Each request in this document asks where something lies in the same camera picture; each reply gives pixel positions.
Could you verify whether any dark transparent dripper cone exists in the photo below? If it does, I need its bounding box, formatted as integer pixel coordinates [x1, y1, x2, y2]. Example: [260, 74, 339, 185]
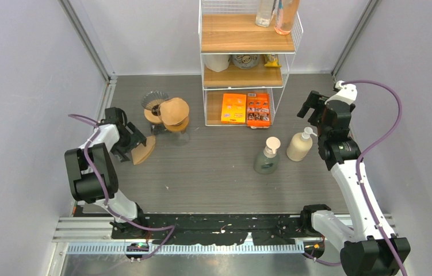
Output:
[141, 90, 169, 116]

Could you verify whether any grey glass pitcher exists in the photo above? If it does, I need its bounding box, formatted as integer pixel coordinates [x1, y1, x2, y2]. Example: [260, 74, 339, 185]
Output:
[150, 123, 167, 136]

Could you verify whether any clear glass bottle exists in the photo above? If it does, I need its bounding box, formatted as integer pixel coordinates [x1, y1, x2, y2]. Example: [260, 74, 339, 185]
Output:
[255, 0, 276, 28]

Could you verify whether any clear glass carafe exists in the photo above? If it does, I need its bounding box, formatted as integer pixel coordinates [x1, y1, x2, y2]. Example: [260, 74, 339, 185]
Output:
[169, 131, 190, 146]

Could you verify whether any white container on shelf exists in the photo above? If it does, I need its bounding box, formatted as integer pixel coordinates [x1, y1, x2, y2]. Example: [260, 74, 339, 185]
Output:
[202, 54, 231, 72]

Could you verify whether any brown paper filter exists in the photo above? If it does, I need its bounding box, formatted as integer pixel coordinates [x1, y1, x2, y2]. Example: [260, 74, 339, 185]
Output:
[159, 97, 189, 125]
[131, 136, 156, 165]

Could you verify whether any wooden ring holder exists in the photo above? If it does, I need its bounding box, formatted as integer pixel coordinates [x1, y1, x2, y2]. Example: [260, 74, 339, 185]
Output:
[163, 117, 189, 133]
[143, 109, 163, 124]

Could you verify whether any pink glass bottle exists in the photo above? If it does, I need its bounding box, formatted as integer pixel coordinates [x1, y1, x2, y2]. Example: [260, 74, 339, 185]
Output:
[274, 0, 300, 35]

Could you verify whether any white wire wooden shelf rack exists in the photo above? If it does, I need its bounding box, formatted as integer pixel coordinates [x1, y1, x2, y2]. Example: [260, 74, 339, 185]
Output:
[198, 1, 304, 127]

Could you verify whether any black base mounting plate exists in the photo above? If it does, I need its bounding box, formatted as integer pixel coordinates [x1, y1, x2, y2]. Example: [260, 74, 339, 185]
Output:
[110, 213, 323, 246]

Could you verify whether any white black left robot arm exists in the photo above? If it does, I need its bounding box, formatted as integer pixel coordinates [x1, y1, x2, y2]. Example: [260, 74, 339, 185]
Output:
[64, 107, 148, 238]

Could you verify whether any cream lotion pump bottle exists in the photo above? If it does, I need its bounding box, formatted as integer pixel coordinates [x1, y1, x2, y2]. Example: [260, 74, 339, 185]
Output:
[286, 127, 317, 162]

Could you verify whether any green soap pump bottle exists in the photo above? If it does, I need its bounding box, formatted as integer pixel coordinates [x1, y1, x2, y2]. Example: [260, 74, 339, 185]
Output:
[253, 136, 281, 174]

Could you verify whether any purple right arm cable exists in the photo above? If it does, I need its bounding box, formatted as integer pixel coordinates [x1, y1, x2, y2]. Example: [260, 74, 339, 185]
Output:
[303, 80, 409, 276]

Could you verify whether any yellow snack packet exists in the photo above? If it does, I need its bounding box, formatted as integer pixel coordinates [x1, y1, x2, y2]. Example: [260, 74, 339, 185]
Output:
[264, 53, 281, 68]

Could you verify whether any wooden ring holder front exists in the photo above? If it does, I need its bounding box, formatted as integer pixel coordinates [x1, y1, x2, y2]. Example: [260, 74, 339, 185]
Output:
[163, 117, 189, 133]

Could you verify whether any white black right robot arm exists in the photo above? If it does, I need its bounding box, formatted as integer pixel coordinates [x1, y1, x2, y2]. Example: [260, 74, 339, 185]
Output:
[297, 91, 411, 275]

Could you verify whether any printed tin can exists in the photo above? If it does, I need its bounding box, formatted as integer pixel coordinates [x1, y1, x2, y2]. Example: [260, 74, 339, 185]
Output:
[231, 53, 261, 70]

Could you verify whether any orange printed snack box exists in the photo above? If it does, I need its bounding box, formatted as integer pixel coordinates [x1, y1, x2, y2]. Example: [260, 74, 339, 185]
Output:
[246, 93, 271, 129]

